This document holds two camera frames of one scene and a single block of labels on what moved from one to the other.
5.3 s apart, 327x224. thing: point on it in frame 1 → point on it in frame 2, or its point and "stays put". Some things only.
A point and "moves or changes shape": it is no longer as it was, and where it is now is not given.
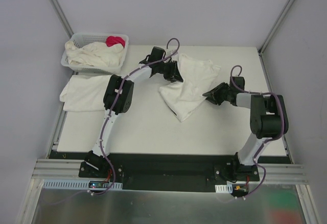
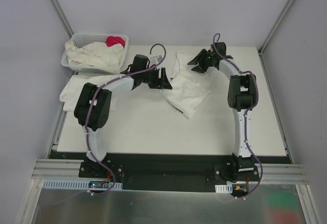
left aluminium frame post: x=57 y=6 stays put
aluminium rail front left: x=59 y=169 stays put
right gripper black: x=219 y=95 → x=206 y=61
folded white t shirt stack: x=81 y=94 stays put
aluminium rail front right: x=282 y=174 stays put
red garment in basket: x=110 y=41 stays put
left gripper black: x=168 y=70 → x=158 y=78
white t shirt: x=182 y=97 moves or changes shape
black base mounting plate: x=165 y=171 stays put
